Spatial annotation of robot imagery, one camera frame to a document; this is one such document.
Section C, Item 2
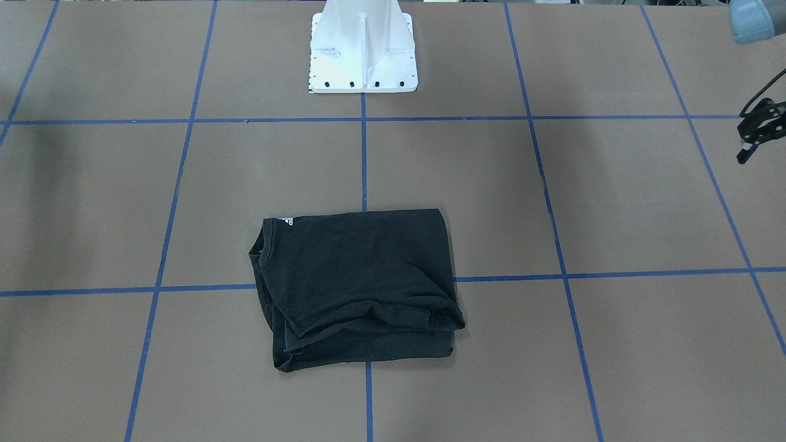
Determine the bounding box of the black printed t-shirt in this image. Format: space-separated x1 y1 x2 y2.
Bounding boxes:
248 209 465 373

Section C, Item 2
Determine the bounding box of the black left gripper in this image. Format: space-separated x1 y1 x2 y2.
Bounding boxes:
736 98 785 165

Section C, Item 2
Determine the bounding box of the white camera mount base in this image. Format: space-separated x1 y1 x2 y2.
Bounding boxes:
308 1 419 93

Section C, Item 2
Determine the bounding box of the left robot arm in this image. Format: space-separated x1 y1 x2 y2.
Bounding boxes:
729 1 785 165

